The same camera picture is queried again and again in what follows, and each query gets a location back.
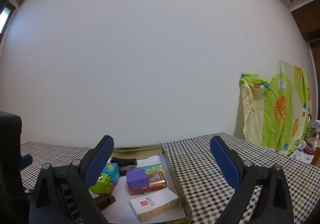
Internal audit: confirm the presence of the green soccer toy block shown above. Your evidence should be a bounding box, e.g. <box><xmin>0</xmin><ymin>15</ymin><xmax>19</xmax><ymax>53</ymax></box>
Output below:
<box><xmin>90</xmin><ymin>174</ymin><xmax>113</xmax><ymax>194</ymax></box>

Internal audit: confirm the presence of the red toy building block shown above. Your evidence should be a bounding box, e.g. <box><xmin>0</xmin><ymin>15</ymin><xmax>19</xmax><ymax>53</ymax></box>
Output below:
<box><xmin>111</xmin><ymin>183</ymin><xmax>117</xmax><ymax>192</ymax></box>

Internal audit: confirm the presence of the blue toy building block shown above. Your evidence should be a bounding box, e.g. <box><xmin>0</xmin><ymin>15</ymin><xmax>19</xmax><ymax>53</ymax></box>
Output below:
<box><xmin>102</xmin><ymin>163</ymin><xmax>120</xmax><ymax>183</ymax></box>

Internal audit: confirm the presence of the purple cube block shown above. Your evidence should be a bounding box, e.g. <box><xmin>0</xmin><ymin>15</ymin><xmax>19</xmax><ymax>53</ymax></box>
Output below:
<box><xmin>126</xmin><ymin>169</ymin><xmax>150</xmax><ymax>189</ymax></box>

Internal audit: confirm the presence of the white note pad block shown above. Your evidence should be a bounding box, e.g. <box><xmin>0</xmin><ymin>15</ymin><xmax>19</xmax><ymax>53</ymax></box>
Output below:
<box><xmin>130</xmin><ymin>188</ymin><xmax>180</xmax><ymax>222</ymax></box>

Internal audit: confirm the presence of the copper framed card box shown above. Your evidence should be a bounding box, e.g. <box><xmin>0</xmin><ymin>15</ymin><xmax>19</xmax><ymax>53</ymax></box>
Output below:
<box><xmin>129</xmin><ymin>171</ymin><xmax>167</xmax><ymax>195</ymax></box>

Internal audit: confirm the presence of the green floss pick box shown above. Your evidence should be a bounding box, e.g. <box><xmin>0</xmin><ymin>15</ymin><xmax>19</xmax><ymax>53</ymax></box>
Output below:
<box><xmin>136</xmin><ymin>163</ymin><xmax>165</xmax><ymax>174</ymax></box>

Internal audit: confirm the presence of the checkered tablecloth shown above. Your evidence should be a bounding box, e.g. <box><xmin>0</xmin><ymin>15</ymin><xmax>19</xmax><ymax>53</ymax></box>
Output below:
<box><xmin>21</xmin><ymin>132</ymin><xmax>319</xmax><ymax>223</ymax></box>

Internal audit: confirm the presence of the white paper tray liner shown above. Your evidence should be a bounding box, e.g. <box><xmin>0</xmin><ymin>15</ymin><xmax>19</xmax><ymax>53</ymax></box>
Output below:
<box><xmin>102</xmin><ymin>151</ymin><xmax>192</xmax><ymax>223</ymax></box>

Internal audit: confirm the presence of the green patterned hanging cloth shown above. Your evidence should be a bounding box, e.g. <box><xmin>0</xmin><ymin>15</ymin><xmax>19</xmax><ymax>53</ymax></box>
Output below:
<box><xmin>239</xmin><ymin>60</ymin><xmax>312</xmax><ymax>155</ymax></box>

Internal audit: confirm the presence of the gold metal tin tray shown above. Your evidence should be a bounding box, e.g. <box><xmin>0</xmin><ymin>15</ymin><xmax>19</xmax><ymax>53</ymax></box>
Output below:
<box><xmin>101</xmin><ymin>144</ymin><xmax>192</xmax><ymax>223</ymax></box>

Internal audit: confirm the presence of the white mug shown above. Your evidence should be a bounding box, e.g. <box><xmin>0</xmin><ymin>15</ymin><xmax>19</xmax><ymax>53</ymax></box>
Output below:
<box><xmin>315</xmin><ymin>120</ymin><xmax>320</xmax><ymax>132</ymax></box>

